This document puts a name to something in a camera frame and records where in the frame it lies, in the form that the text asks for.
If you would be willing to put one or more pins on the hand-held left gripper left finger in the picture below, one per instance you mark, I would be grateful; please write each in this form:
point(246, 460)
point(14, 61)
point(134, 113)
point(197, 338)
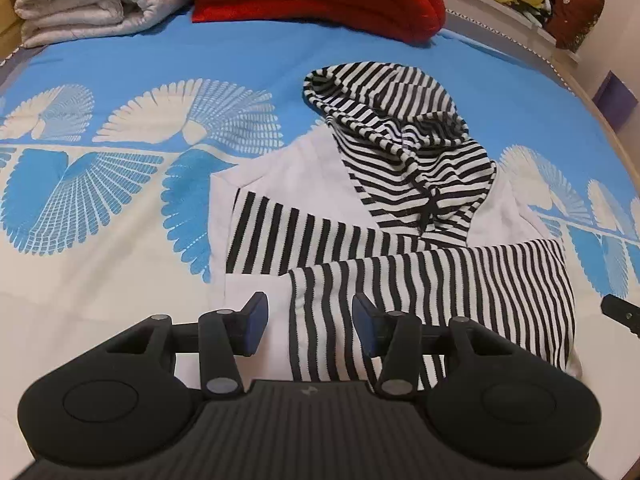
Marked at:
point(257, 316)

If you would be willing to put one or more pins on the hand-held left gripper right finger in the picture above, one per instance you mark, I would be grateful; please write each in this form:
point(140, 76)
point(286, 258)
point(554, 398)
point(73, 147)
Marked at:
point(362, 322)

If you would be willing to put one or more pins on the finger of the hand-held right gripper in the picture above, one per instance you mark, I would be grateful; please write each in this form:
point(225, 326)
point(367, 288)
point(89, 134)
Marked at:
point(622, 312)

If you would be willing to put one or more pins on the black white striped hoodie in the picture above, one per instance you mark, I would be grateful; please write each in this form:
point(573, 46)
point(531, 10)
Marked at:
point(425, 175)

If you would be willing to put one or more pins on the blue cream printed bed sheet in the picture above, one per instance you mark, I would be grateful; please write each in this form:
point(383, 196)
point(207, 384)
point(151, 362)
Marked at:
point(125, 240)

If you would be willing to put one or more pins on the brown cushion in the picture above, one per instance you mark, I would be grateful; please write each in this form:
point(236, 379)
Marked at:
point(575, 15)

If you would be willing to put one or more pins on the white window ledge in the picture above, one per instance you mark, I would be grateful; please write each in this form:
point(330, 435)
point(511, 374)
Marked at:
point(480, 5)

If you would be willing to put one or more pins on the folded white quilt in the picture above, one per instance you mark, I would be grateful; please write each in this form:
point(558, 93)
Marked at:
point(85, 0)

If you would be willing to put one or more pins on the wooden bed frame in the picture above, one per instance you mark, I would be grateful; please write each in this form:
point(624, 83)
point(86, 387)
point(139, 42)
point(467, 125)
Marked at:
point(585, 85)

